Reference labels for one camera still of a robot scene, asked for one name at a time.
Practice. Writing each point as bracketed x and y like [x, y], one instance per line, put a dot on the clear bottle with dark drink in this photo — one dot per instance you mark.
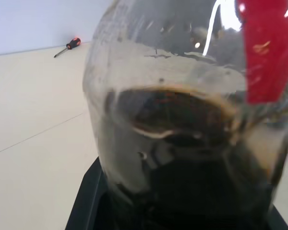
[182, 72]

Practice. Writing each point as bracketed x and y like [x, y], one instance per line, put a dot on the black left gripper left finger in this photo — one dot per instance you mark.
[91, 203]

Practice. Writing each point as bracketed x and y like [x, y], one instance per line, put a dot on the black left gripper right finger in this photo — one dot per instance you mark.
[279, 221]

